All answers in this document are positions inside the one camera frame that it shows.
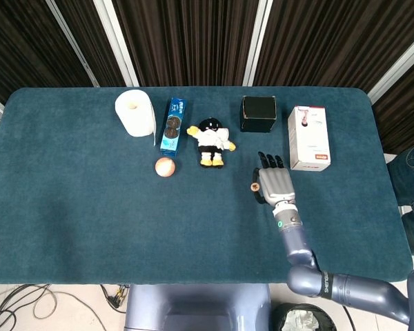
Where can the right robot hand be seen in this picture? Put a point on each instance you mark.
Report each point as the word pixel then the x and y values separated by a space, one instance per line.
pixel 276 184

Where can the wooden token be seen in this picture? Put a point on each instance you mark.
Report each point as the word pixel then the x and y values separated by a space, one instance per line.
pixel 255 187

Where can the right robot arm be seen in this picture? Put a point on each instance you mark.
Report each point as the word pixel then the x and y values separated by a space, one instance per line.
pixel 295 241

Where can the white product carton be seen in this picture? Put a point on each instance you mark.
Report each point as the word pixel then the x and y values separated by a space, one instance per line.
pixel 310 141

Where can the black open cardboard box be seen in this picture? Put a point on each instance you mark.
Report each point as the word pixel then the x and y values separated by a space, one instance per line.
pixel 258 113

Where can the black white penguin plush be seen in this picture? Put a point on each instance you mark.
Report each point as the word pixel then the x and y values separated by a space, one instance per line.
pixel 212 138

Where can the teal table cloth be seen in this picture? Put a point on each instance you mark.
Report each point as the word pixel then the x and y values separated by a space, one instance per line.
pixel 89 207

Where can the orange wooden ball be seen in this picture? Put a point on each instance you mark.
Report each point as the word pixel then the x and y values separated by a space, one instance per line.
pixel 165 167

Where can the blue Oreo cookie box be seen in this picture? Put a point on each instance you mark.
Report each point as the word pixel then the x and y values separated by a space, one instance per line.
pixel 172 127

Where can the black trash bin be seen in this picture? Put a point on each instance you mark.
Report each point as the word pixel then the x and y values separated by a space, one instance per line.
pixel 277 317

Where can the person in blue jeans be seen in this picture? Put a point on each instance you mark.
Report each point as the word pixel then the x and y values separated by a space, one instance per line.
pixel 412 186

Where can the crumpled white paper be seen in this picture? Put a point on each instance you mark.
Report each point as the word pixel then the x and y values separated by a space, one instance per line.
pixel 298 320

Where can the blue robot torso base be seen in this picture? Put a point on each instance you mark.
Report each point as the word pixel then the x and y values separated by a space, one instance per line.
pixel 196 307

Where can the white toilet paper roll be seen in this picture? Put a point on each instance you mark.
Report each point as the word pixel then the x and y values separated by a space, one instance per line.
pixel 136 117

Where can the white partition post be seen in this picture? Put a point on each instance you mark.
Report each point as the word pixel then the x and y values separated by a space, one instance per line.
pixel 117 43
pixel 72 43
pixel 257 43
pixel 396 73

